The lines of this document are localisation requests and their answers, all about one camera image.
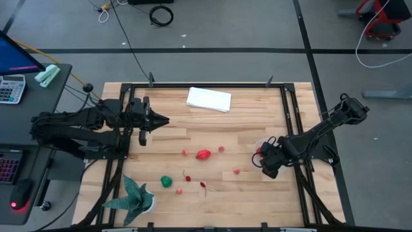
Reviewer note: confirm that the grey floor bracket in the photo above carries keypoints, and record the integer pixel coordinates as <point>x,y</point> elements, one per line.
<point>346,13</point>

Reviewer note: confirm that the red toy strawberry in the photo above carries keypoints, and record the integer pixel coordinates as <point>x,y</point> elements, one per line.
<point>203,154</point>

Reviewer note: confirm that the black computer mouse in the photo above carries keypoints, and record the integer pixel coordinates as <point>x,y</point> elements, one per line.
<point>21,193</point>

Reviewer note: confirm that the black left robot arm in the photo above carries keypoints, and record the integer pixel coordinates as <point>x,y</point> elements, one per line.
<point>80,120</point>

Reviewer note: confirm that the yellow plug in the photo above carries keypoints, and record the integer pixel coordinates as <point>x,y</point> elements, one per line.
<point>105,6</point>

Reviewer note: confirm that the red toy cherry with stem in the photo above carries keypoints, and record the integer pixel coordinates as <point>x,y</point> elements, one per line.
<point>202,184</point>
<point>188,178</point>

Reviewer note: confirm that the black desk caster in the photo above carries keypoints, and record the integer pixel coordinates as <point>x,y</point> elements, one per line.
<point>46,205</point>

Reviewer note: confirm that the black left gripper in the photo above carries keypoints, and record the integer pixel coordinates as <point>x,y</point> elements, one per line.
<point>138,112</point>

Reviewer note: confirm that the grey stand foot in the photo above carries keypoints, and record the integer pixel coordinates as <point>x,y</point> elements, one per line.
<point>386,94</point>

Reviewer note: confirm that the white folded cloth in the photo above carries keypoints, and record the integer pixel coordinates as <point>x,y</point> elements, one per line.
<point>209,99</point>

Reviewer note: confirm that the black table clamp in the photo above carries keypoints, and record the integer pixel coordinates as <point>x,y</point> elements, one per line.
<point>150,227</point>
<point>151,80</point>
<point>264,227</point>

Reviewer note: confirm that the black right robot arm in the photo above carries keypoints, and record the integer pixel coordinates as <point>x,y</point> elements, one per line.
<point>309,137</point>

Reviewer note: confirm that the red and black cart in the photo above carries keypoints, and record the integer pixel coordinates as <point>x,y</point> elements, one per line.
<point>384,30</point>

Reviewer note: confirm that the backlit keyboard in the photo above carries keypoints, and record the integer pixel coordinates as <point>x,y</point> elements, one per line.
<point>9,167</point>

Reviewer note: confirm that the black metal table frame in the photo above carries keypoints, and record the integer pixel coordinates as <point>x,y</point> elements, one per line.
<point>209,85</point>

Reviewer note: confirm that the grey calculator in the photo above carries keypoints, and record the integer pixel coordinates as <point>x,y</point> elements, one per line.
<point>11,88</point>

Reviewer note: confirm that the black box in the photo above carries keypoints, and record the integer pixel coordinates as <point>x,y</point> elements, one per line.
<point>149,1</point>

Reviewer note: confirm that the computer monitor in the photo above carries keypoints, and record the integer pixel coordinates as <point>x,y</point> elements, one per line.
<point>14,56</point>

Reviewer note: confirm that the green toy pepper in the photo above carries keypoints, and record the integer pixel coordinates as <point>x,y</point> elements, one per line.
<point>166,181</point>

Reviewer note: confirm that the black round knob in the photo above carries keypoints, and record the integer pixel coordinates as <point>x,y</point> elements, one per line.
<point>87,87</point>

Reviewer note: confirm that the black desk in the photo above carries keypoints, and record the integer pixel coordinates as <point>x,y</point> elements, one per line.
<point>35,109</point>

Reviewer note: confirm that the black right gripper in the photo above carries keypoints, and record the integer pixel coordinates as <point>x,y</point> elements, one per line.
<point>275,161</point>

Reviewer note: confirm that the mint green stapler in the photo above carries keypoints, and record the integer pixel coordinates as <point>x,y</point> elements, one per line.
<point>47,75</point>

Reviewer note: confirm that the green plant in white pot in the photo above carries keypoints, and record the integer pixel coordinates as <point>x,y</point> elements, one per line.
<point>135,197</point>

